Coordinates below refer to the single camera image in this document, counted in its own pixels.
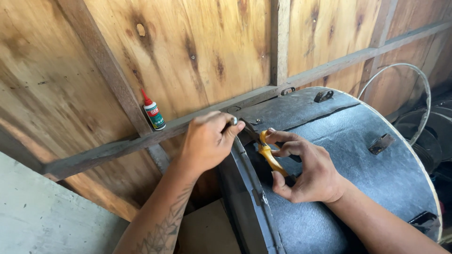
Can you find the person's right hand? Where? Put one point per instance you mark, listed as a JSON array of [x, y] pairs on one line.
[[314, 176]]

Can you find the person's left hand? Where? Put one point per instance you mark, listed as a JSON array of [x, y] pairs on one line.
[[204, 144]]

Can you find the grey felt covered round box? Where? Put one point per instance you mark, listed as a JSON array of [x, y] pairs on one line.
[[353, 183]]

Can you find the glue bottle with red cap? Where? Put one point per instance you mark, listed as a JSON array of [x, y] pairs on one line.
[[154, 113]]

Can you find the brown cardboard sheet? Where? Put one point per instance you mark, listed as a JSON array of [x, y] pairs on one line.
[[208, 229]]

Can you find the heap of black round parts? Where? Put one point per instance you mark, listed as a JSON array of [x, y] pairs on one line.
[[438, 137]]

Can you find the thin metal hoop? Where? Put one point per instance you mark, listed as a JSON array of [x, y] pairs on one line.
[[425, 105]]

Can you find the dark metal bracket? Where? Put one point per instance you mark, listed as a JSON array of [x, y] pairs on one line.
[[381, 144], [324, 96], [287, 91], [423, 218]]

